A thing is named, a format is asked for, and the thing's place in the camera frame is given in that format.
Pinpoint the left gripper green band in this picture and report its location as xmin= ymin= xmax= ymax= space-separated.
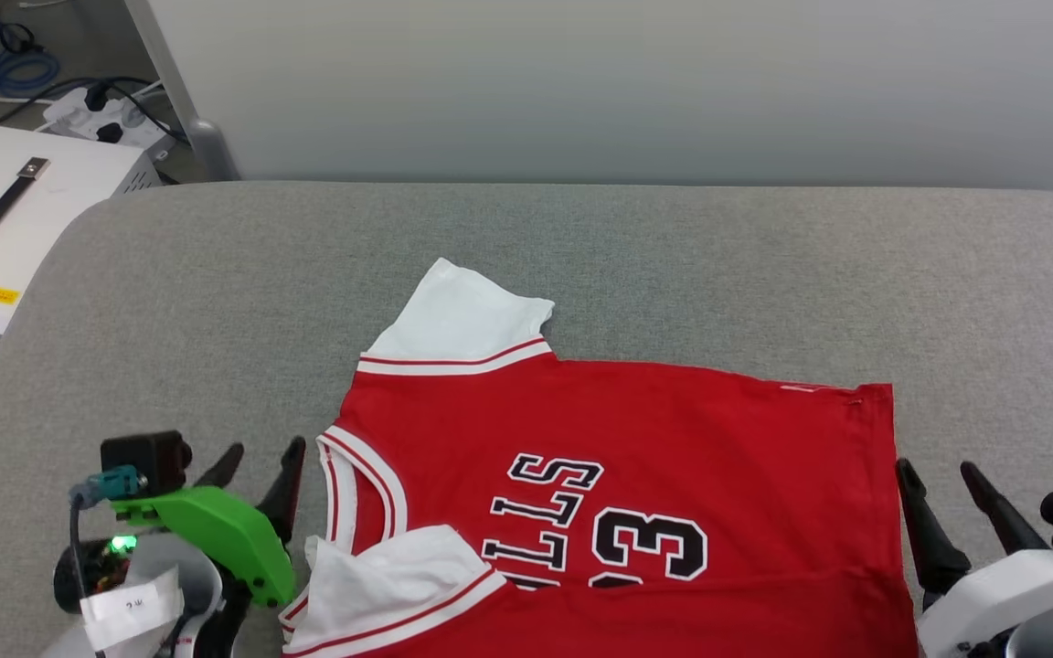
xmin=52 ymin=436 xmax=307 ymax=613

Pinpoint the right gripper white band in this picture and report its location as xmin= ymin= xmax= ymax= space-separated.
xmin=894 ymin=458 xmax=1053 ymax=658

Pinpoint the red and white basketball jersey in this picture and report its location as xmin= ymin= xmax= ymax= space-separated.
xmin=279 ymin=257 xmax=920 ymax=658

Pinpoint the white paper label tag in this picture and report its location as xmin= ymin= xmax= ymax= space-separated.
xmin=78 ymin=566 xmax=186 ymax=651

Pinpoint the grey round panel foot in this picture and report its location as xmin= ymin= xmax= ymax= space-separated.
xmin=186 ymin=116 xmax=242 ymax=183

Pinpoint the white metal equipment box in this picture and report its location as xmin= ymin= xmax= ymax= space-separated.
xmin=0 ymin=124 xmax=164 ymax=377

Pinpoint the white power strip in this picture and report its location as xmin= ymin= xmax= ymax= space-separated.
xmin=40 ymin=86 xmax=177 ymax=165

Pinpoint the white partition panel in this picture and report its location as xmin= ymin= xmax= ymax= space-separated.
xmin=122 ymin=0 xmax=1053 ymax=194

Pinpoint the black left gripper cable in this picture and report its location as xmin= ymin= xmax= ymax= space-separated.
xmin=67 ymin=465 xmax=150 ymax=624

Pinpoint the blue coiled cable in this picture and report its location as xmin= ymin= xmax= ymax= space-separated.
xmin=0 ymin=20 xmax=62 ymax=98

